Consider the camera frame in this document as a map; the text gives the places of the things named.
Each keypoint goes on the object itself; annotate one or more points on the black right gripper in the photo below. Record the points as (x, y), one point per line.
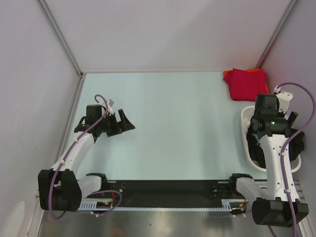
(293, 117)

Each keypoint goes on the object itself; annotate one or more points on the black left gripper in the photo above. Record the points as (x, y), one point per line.
(119, 127)

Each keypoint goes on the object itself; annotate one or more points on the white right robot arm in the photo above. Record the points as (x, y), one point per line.
(266, 121)

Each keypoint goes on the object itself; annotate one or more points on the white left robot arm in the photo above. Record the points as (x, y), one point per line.
(59, 187)

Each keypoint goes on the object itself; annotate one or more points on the black t shirt in basket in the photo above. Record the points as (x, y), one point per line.
(255, 151)

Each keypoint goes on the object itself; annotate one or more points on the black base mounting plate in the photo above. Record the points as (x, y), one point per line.
(186, 194)

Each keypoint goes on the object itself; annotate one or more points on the folded red t shirt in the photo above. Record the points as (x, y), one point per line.
(244, 84)

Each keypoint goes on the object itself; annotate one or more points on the white slotted cable duct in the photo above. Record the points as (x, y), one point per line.
(96, 204)

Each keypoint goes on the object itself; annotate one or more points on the right aluminium corner post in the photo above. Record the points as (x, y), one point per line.
(277, 31)

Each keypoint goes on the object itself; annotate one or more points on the aluminium corner post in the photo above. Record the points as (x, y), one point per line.
(277, 31)
(60, 37)

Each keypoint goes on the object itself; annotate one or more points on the left aluminium corner post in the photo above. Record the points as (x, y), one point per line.
(60, 37)

